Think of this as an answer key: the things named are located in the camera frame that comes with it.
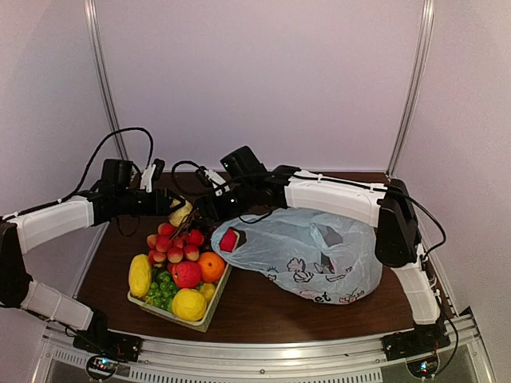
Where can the green grape bunch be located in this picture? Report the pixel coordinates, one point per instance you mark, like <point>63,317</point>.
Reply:
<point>162,291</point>

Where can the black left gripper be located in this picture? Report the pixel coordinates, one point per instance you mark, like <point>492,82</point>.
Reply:
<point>163,195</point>

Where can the light blue plastic bag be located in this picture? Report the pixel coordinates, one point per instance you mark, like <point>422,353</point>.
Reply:
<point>291,247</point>

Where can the red apple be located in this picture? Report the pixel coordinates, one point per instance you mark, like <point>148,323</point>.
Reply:
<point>186,274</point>

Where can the small yellow lemon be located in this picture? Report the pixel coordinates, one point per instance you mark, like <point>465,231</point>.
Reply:
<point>207,290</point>

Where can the large yellow lemon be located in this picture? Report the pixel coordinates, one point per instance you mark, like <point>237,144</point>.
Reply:
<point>189,305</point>

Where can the beige perforated plastic basket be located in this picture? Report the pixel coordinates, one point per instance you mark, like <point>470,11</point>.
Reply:
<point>201,325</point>

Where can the red lychee bunch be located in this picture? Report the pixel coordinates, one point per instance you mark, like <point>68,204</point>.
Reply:
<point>175,242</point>

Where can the orange fruit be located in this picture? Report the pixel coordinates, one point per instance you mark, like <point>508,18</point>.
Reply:
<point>212,267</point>

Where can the left aluminium frame post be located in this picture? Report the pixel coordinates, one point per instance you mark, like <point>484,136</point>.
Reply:
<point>92,22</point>

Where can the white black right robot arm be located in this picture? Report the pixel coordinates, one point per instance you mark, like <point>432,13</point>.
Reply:
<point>387,207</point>

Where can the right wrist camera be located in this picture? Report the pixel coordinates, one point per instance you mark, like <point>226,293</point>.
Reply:
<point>214,183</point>

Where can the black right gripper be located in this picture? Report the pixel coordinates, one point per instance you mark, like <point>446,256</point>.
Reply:
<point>203,203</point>

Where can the right aluminium frame post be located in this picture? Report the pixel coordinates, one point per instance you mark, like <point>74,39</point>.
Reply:
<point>425,32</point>

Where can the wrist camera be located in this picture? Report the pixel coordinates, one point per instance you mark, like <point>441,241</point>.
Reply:
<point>151,174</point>
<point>214,183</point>

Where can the front aluminium rail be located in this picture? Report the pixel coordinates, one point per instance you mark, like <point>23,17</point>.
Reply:
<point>360,359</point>

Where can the pink red round fruit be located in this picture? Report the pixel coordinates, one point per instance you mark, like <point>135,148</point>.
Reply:
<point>229,241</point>

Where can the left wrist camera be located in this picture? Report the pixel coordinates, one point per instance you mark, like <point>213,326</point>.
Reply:
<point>151,174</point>

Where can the pale yellow wrinkled fruit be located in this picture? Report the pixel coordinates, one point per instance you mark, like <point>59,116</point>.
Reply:
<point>180,215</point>

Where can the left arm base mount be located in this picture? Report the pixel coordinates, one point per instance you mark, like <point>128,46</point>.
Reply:
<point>109,349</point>

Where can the aluminium frame post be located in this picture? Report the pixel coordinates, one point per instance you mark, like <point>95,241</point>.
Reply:
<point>425,32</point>
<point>92,22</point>

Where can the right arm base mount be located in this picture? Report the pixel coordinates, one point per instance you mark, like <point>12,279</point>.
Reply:
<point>418,347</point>

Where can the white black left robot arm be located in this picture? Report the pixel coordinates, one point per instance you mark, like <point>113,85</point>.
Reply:
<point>111,197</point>

